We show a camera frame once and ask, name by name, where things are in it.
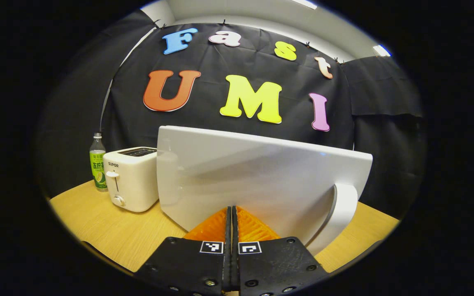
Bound white microwave oven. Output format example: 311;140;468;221
156;125;374;257

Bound green label drink bottle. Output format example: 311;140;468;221
89;132;108;193

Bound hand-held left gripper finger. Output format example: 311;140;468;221
232;205;330;296
133;206;232;296

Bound black backdrop cloth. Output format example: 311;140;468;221
35;9;427;218

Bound white toaster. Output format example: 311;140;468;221
103;147;160;213

